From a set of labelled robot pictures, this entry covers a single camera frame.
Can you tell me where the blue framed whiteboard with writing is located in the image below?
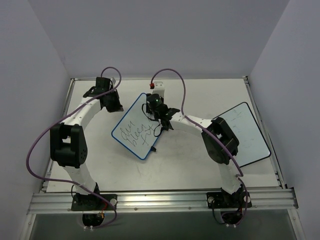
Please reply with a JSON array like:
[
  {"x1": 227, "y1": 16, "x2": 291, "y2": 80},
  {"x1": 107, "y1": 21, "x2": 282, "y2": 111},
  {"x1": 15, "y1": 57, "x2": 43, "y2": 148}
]
[{"x1": 111, "y1": 93, "x2": 161, "y2": 160}]

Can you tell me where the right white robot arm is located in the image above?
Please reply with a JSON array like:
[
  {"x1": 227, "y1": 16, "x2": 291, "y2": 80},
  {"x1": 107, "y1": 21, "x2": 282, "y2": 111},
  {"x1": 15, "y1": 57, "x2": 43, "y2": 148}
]
[{"x1": 145, "y1": 93, "x2": 245, "y2": 207}]

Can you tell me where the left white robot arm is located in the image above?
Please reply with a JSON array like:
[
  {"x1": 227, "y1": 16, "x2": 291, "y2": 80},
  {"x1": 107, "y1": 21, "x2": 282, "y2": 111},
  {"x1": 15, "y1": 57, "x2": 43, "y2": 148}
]
[{"x1": 49, "y1": 77, "x2": 123, "y2": 210}]

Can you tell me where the black framed whiteboard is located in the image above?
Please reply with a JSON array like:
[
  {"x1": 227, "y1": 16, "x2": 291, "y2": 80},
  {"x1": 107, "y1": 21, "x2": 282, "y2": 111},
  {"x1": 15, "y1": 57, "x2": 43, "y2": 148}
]
[{"x1": 219, "y1": 102, "x2": 271, "y2": 167}]

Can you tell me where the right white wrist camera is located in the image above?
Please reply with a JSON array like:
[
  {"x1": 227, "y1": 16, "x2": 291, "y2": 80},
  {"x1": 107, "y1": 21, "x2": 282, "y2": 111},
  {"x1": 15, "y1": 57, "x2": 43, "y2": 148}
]
[{"x1": 149, "y1": 81, "x2": 165, "y2": 99}]

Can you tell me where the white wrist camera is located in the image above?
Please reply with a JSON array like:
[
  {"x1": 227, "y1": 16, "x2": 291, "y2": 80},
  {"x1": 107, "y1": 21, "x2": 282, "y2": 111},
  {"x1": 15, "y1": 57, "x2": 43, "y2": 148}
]
[
  {"x1": 149, "y1": 81, "x2": 165, "y2": 99},
  {"x1": 110, "y1": 77, "x2": 116, "y2": 86}
]

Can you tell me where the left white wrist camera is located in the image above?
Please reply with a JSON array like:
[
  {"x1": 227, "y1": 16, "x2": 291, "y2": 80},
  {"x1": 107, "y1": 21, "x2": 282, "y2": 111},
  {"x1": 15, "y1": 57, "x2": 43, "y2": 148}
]
[{"x1": 110, "y1": 77, "x2": 116, "y2": 86}]

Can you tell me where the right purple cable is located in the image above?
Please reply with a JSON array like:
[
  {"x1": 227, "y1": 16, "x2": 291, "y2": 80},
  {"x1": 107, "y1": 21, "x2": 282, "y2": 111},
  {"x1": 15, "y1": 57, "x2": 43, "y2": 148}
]
[{"x1": 149, "y1": 68, "x2": 252, "y2": 227}]

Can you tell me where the purple cable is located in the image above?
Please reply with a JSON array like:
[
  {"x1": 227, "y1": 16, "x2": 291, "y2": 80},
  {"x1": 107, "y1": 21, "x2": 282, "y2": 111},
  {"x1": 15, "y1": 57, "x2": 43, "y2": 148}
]
[
  {"x1": 25, "y1": 66, "x2": 123, "y2": 229},
  {"x1": 149, "y1": 68, "x2": 252, "y2": 227}
]

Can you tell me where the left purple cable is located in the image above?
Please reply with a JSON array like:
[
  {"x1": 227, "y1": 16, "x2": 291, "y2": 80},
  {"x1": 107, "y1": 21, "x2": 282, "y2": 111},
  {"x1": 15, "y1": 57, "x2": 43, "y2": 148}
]
[{"x1": 25, "y1": 66, "x2": 123, "y2": 229}]

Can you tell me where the aluminium mounting rail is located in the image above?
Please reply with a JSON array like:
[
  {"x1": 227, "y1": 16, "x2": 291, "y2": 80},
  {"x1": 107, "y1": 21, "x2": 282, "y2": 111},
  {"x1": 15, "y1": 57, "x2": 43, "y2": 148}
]
[{"x1": 27, "y1": 188, "x2": 298, "y2": 214}]

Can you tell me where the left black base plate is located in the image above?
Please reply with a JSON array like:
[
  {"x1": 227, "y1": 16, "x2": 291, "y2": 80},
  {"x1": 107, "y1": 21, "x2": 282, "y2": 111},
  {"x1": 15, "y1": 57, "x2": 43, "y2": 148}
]
[{"x1": 71, "y1": 193, "x2": 118, "y2": 212}]

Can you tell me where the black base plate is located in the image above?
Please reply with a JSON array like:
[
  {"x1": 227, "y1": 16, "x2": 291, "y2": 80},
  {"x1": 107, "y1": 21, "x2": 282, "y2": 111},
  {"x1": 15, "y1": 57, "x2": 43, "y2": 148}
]
[
  {"x1": 71, "y1": 193, "x2": 118, "y2": 212},
  {"x1": 206, "y1": 190, "x2": 246, "y2": 209}
]

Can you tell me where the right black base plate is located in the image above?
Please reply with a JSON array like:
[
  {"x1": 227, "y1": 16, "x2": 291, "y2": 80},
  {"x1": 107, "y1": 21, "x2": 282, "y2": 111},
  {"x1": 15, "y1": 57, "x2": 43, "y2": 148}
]
[{"x1": 206, "y1": 190, "x2": 246, "y2": 209}]

